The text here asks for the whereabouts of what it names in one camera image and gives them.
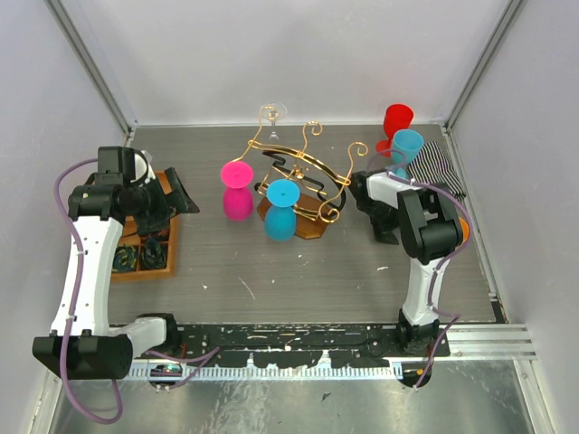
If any blue wine glass front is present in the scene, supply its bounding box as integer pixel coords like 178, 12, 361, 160
265, 179, 300, 241

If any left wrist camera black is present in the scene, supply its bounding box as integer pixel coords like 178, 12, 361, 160
95, 146, 155, 187

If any wooden compartment tray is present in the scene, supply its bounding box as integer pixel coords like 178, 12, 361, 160
90, 169, 178, 284

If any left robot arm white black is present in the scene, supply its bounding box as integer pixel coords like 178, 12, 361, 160
32, 167, 199, 381

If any rolled green patterned tie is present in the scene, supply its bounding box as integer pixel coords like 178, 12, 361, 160
112, 245, 138, 273

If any gold wire wine glass rack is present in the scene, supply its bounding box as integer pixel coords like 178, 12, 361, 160
240, 111, 368, 240

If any rolled dark floral tie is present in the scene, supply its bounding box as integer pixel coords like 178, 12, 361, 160
140, 239, 167, 270

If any red wine glass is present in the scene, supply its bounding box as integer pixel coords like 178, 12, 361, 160
375, 103, 414, 157

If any aluminium front rail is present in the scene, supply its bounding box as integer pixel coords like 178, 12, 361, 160
43, 323, 537, 381

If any orange wine glass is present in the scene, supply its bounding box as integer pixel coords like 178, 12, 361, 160
459, 217, 470, 244

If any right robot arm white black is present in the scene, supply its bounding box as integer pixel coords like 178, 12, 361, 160
349, 171, 469, 356

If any striped black white cloth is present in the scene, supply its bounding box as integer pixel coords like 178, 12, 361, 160
408, 141, 467, 202

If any clear wine glass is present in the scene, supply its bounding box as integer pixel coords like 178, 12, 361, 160
260, 103, 287, 142

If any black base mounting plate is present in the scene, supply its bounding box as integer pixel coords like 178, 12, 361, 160
156, 323, 432, 369

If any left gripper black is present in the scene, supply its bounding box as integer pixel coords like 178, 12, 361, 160
128, 166, 198, 233

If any light blue wine glass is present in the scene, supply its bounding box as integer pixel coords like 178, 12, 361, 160
391, 129, 424, 179

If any pink wine glass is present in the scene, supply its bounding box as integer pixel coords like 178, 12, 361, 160
220, 161, 253, 221

